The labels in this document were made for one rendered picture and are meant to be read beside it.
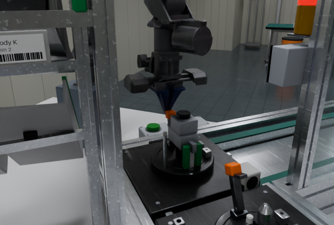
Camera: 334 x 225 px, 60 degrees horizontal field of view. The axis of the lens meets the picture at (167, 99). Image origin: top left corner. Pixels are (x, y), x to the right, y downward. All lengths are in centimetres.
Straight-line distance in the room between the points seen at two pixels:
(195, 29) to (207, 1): 737
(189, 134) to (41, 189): 42
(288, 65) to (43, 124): 42
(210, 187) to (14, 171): 57
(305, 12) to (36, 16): 43
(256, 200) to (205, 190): 10
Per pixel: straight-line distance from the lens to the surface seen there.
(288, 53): 55
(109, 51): 29
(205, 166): 62
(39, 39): 28
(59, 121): 47
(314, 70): 57
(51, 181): 86
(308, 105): 59
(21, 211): 79
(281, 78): 56
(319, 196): 73
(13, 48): 29
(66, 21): 29
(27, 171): 93
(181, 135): 60
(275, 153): 87
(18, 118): 46
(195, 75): 67
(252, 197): 59
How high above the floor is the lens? 132
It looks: 20 degrees down
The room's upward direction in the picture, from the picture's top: straight up
